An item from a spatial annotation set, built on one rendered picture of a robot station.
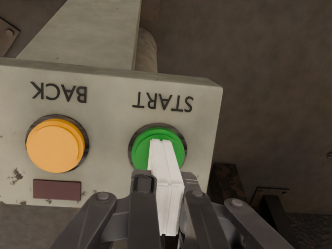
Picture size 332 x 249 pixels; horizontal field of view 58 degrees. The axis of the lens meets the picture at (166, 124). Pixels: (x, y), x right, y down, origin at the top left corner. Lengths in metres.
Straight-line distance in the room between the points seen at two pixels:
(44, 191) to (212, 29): 0.67
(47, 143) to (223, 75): 0.72
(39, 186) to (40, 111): 0.06
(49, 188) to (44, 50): 0.12
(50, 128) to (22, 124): 0.03
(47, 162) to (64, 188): 0.03
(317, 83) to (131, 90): 0.83
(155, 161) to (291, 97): 0.85
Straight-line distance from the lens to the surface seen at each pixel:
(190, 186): 0.17
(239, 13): 0.84
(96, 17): 0.40
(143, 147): 0.22
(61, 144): 0.23
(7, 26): 0.89
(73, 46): 0.31
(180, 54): 0.85
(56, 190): 0.25
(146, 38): 0.76
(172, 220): 0.16
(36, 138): 0.23
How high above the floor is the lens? 0.78
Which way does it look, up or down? 54 degrees down
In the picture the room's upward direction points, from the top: 176 degrees clockwise
